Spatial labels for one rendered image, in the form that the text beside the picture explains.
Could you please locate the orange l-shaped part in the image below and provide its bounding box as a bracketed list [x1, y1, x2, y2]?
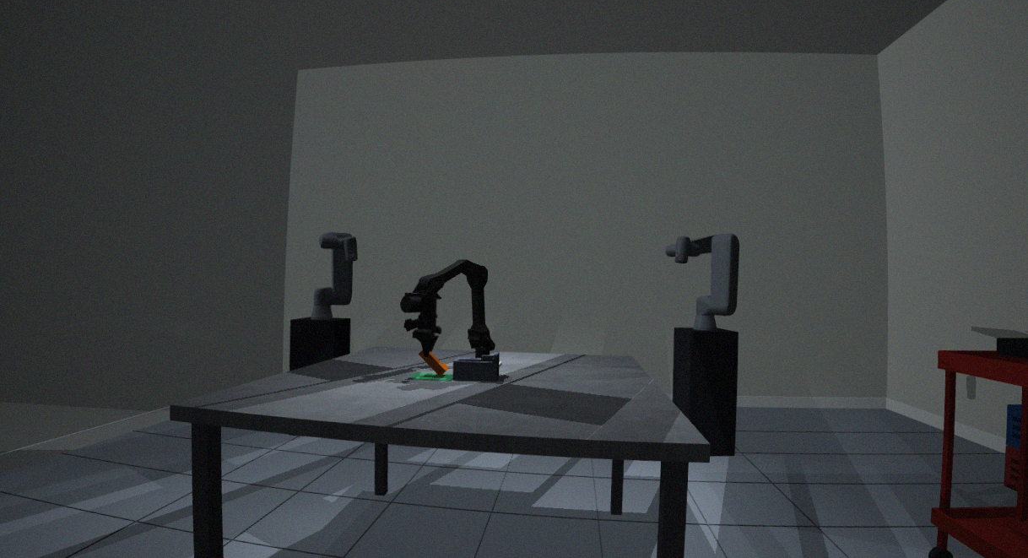
[419, 350, 449, 377]

